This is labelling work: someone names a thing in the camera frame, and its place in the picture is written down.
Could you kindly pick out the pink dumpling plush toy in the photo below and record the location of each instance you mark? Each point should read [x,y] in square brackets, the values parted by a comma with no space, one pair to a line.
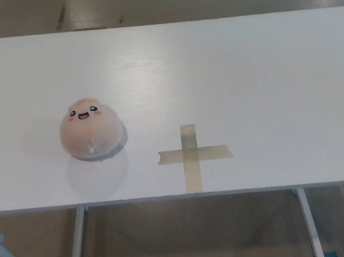
[89,129]

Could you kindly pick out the beige vertical tape strip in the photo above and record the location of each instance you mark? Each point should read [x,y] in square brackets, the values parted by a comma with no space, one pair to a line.
[193,176]

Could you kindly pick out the teal object on floor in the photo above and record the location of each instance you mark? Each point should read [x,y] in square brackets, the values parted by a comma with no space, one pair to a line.
[330,255]

